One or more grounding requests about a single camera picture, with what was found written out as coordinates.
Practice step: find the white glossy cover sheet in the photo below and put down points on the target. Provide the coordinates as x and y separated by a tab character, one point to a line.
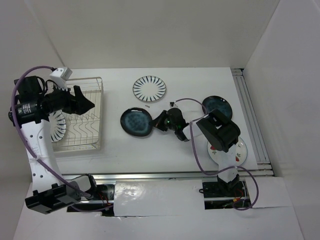
158	198

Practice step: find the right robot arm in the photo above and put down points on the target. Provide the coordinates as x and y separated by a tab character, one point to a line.
220	132

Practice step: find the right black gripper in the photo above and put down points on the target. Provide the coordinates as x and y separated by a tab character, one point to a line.
158	122

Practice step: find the white wire dish rack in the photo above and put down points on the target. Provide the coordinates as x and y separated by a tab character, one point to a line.
83	132

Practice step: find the blue striped plate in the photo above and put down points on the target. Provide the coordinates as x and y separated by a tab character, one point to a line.
149	89
58	126

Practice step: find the dark blue glazed plate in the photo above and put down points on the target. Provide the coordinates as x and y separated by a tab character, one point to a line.
216	102
135	121

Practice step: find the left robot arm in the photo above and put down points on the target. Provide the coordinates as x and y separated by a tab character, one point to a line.
30	109

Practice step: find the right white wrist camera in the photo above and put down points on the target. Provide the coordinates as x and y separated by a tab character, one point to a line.
173	104

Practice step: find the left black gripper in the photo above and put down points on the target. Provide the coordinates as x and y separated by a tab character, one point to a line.
78	104

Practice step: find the right strawberry pattern plate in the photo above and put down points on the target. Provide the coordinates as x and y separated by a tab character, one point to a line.
241	153

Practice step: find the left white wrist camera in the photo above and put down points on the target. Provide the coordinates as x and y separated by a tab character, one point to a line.
60	76

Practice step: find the aluminium rail frame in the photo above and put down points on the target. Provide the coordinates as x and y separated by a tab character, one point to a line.
162	153

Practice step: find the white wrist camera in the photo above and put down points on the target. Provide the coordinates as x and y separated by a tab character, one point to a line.
60	76
173	104

